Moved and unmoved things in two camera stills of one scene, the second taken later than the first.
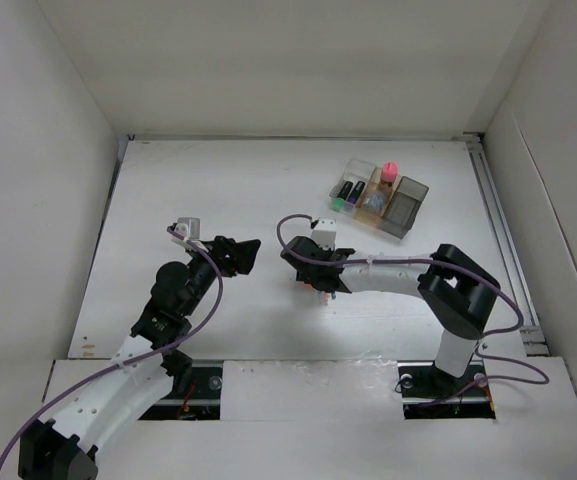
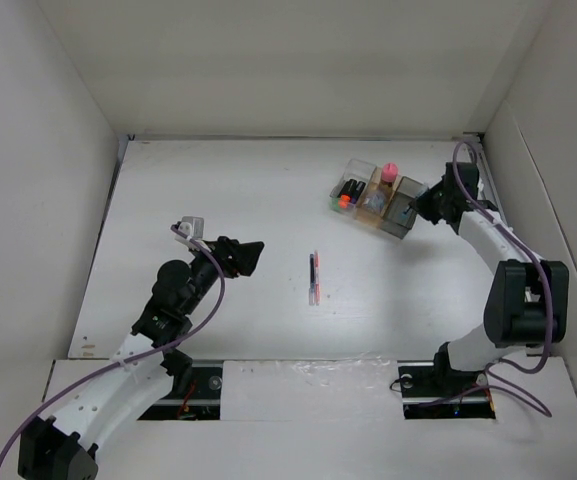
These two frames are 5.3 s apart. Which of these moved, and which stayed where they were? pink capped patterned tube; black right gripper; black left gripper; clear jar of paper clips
Moved: black right gripper
Stayed: black left gripper; clear jar of paper clips; pink capped patterned tube
